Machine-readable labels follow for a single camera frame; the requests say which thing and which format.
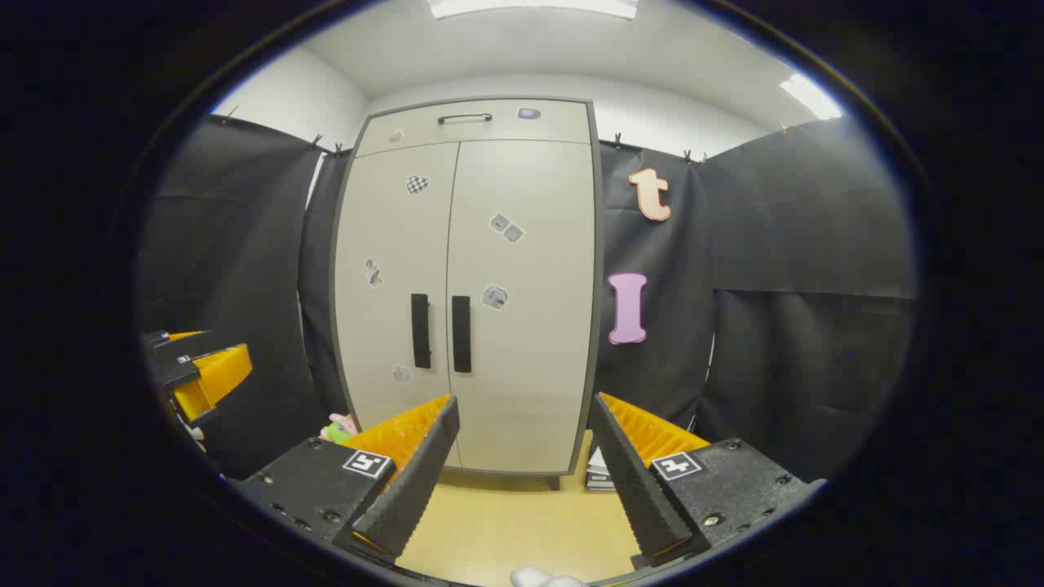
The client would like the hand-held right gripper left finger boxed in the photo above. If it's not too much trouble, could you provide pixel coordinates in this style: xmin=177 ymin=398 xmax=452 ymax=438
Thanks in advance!
xmin=228 ymin=395 xmax=462 ymax=563

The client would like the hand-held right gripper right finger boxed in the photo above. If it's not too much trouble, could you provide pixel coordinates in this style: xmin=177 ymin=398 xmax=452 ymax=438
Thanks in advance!
xmin=587 ymin=391 xmax=825 ymax=570

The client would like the grey cabinet door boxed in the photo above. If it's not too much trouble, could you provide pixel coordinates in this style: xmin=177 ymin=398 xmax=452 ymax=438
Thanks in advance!
xmin=334 ymin=143 xmax=460 ymax=470
xmin=445 ymin=139 xmax=596 ymax=474

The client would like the black door handle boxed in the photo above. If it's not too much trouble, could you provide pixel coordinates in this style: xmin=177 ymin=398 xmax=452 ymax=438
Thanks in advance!
xmin=451 ymin=295 xmax=472 ymax=374
xmin=410 ymin=293 xmax=431 ymax=369

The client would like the grey double-door shoe cabinet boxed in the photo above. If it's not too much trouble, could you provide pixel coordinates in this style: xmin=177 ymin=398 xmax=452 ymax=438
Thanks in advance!
xmin=329 ymin=96 xmax=604 ymax=478

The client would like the grey cabinet drawer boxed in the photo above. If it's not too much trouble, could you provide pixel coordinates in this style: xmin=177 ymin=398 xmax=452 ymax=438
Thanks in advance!
xmin=356 ymin=99 xmax=591 ymax=158

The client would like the stack of books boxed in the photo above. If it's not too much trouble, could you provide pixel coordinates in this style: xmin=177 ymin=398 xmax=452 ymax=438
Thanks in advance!
xmin=585 ymin=444 xmax=618 ymax=492

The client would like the green plush toy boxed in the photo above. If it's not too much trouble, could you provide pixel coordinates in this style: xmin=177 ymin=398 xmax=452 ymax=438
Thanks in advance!
xmin=321 ymin=412 xmax=360 ymax=445

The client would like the black backdrop cloth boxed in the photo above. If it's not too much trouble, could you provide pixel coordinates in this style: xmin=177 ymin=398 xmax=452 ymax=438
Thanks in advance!
xmin=139 ymin=114 xmax=918 ymax=482

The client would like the small ceiling light panel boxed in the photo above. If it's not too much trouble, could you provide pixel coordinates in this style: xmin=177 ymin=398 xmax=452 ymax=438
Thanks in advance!
xmin=779 ymin=73 xmax=843 ymax=121

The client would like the long ceiling light panel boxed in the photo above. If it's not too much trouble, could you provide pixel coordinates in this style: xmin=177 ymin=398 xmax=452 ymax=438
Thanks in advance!
xmin=426 ymin=0 xmax=639 ymax=21

